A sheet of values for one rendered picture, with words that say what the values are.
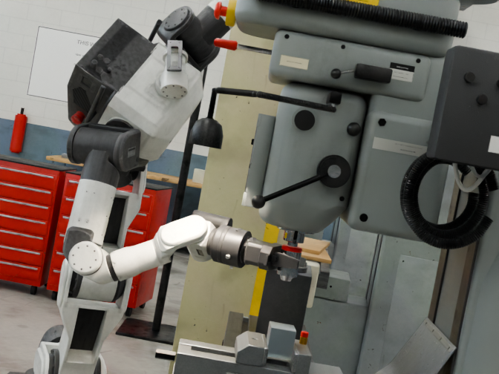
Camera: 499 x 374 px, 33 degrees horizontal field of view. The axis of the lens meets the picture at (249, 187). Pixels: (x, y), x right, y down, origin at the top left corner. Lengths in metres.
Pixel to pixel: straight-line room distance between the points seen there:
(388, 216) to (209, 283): 1.96
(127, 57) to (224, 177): 1.53
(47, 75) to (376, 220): 9.65
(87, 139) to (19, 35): 9.38
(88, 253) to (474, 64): 0.96
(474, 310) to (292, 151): 0.51
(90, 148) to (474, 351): 0.99
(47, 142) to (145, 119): 9.14
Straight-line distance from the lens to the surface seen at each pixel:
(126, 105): 2.13
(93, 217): 2.02
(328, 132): 1.83
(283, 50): 1.81
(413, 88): 1.83
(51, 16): 11.36
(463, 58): 1.60
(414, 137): 1.83
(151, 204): 6.44
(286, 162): 1.82
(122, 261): 1.99
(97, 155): 2.06
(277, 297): 2.24
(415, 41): 1.83
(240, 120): 3.64
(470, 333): 1.85
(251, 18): 1.82
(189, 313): 3.72
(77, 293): 2.51
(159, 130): 2.13
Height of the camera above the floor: 1.48
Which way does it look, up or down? 3 degrees down
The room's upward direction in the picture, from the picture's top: 11 degrees clockwise
